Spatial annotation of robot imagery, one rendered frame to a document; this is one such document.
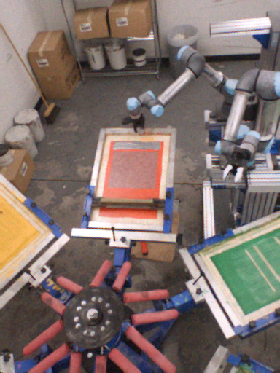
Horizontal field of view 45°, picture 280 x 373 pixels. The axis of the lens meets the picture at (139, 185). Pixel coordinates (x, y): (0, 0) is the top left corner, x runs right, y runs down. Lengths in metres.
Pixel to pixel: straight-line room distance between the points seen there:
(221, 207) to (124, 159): 1.26
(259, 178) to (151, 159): 0.76
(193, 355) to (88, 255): 1.33
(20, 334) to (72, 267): 0.72
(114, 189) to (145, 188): 0.22
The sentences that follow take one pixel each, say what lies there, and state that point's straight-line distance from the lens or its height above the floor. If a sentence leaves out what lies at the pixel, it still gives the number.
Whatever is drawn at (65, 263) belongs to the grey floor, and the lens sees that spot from 3.52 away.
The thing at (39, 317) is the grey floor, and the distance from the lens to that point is 3.37.
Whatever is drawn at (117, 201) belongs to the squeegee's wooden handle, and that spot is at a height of 1.18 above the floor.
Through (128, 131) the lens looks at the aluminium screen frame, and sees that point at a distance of 2.59.
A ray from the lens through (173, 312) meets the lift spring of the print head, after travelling 1.96.
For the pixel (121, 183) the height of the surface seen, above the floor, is 1.13.
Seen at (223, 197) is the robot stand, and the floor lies 0.21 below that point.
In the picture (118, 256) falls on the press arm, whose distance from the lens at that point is 2.16.
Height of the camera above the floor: 2.92
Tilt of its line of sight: 49 degrees down
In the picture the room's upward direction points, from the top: 11 degrees counter-clockwise
